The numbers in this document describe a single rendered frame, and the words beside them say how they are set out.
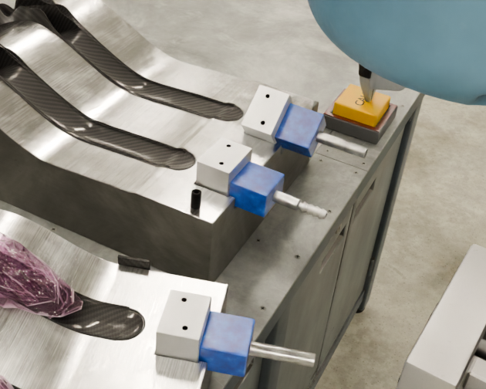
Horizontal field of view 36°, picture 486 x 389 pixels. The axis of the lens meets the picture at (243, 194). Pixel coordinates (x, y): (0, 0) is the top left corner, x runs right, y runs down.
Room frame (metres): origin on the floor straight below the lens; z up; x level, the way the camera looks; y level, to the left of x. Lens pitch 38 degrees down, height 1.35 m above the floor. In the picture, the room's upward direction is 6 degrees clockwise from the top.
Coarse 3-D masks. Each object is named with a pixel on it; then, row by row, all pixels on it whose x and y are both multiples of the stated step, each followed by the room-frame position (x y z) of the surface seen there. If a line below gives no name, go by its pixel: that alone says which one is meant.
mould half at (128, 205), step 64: (64, 0) 0.87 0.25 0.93; (64, 64) 0.76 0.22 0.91; (128, 64) 0.81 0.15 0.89; (0, 128) 0.63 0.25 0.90; (128, 128) 0.68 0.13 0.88; (192, 128) 0.69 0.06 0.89; (0, 192) 0.64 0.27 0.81; (64, 192) 0.60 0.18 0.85; (128, 192) 0.57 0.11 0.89; (192, 256) 0.54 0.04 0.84
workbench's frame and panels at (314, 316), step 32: (384, 160) 1.16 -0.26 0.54; (384, 192) 1.24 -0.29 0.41; (352, 224) 1.02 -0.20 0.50; (384, 224) 1.27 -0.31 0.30; (320, 256) 0.87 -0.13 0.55; (352, 256) 1.08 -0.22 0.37; (320, 288) 0.91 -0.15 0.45; (352, 288) 1.15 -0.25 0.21; (288, 320) 0.73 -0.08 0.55; (320, 320) 0.95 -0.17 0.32; (320, 352) 1.01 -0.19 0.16; (256, 384) 0.68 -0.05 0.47; (288, 384) 0.83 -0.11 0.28
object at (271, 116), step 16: (256, 96) 0.70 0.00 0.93; (272, 96) 0.70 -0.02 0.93; (288, 96) 0.70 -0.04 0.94; (256, 112) 0.69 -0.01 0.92; (272, 112) 0.68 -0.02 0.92; (288, 112) 0.69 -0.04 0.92; (304, 112) 0.69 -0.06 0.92; (256, 128) 0.67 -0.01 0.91; (272, 128) 0.67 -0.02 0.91; (288, 128) 0.68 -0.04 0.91; (304, 128) 0.68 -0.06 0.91; (320, 128) 0.68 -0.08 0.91; (288, 144) 0.67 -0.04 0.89; (304, 144) 0.66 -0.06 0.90; (336, 144) 0.66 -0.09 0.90; (352, 144) 0.66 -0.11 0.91
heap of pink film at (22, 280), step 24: (0, 240) 0.47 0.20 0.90; (0, 264) 0.44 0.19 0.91; (24, 264) 0.45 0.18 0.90; (0, 288) 0.42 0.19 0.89; (24, 288) 0.43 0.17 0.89; (48, 288) 0.43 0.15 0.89; (72, 288) 0.45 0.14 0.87; (48, 312) 0.42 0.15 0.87; (72, 312) 0.43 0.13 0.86; (0, 384) 0.34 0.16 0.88
